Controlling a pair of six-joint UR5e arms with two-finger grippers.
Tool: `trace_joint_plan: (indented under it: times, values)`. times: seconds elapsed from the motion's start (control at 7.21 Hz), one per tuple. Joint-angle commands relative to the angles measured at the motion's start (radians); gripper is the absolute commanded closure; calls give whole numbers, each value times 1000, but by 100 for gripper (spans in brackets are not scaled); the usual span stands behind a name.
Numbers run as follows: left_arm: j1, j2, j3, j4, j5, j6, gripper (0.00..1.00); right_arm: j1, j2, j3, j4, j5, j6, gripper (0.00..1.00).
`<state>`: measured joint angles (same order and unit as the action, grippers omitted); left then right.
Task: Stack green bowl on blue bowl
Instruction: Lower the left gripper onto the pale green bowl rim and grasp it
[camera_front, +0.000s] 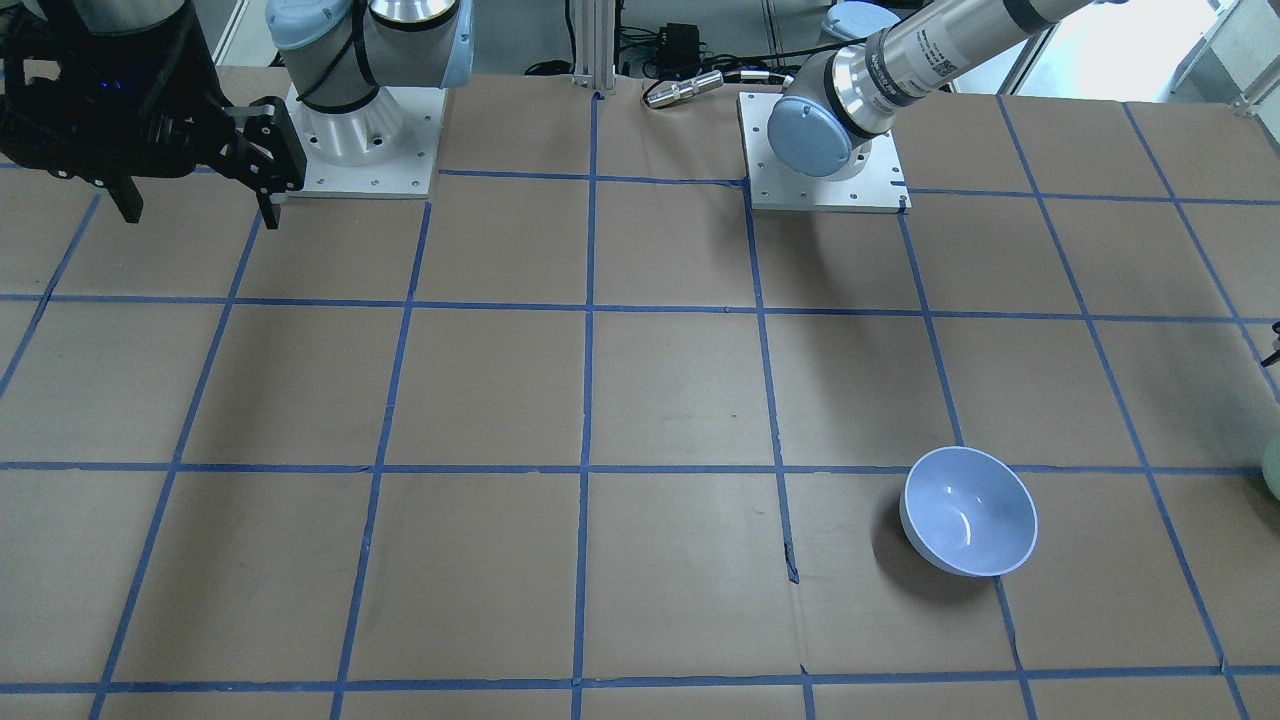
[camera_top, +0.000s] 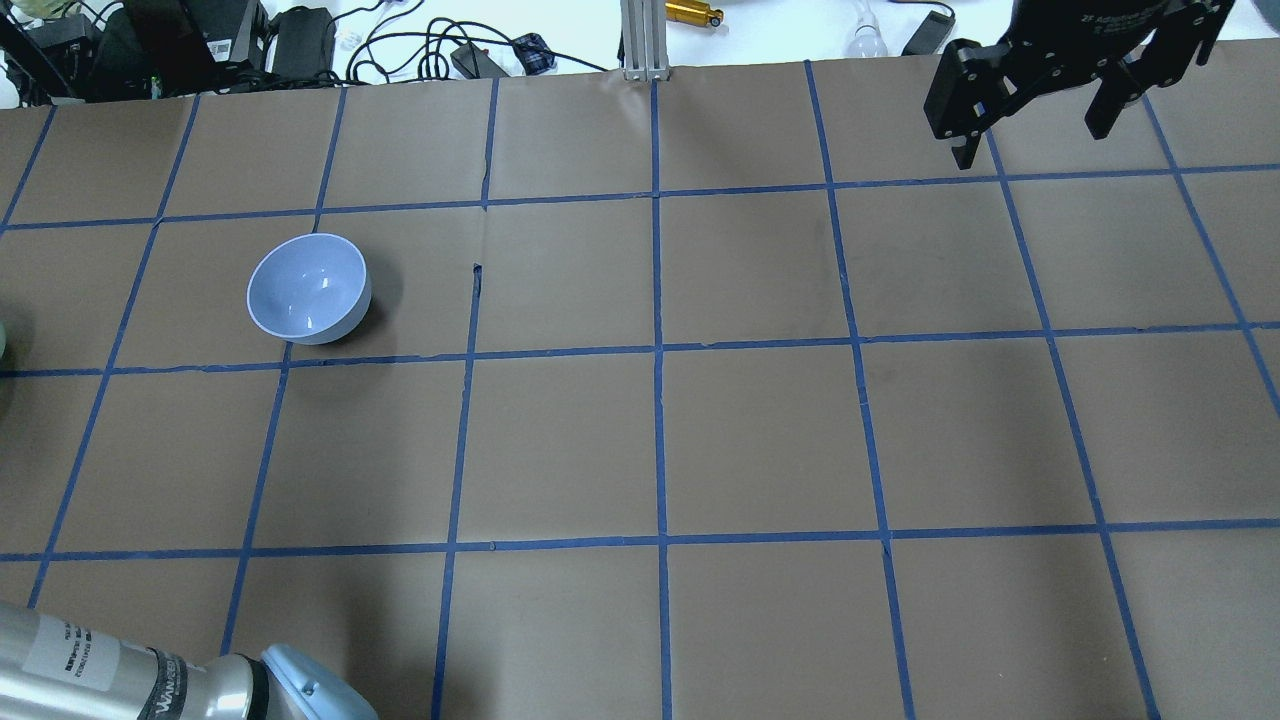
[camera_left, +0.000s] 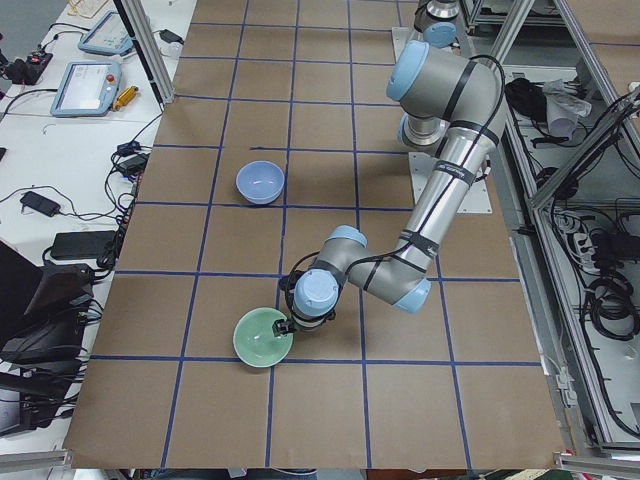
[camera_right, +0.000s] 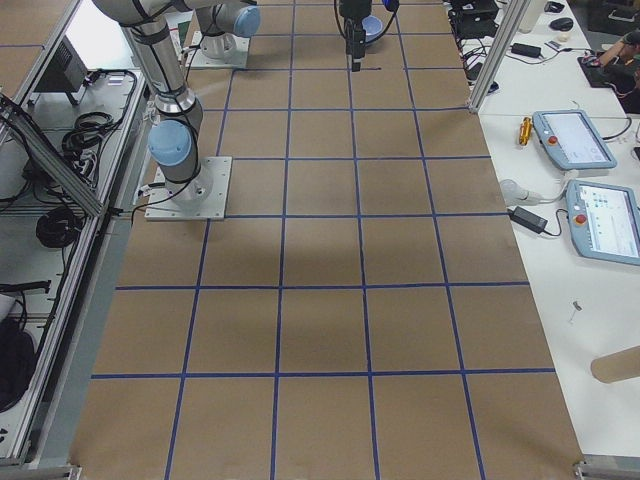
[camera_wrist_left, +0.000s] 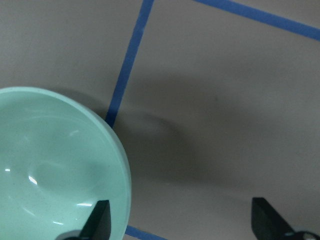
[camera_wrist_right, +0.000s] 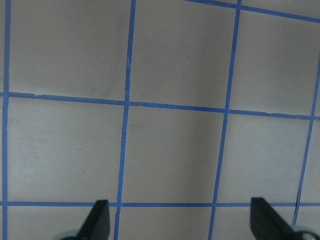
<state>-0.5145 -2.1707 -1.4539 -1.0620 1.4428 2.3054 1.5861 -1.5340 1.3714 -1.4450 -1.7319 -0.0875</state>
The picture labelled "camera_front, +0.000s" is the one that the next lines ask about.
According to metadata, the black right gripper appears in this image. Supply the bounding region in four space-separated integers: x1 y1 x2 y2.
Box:
3 1 307 231

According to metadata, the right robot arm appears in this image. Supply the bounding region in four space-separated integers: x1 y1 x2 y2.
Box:
3 1 474 229

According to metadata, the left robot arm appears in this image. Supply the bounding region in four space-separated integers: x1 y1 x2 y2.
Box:
765 1 1085 178

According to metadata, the blue bowl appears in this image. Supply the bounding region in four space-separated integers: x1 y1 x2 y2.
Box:
899 446 1039 578

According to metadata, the green bowl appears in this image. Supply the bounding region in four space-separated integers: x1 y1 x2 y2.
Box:
1261 433 1280 501

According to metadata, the brown paper table cover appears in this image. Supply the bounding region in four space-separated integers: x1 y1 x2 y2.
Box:
1 76 1277 719

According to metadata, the black power brick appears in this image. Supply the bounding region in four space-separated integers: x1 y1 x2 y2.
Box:
654 23 703 72

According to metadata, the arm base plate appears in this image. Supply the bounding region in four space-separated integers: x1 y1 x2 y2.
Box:
285 86 451 200
739 92 913 213

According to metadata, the aluminium frame post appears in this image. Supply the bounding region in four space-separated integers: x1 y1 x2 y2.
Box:
564 1 620 97

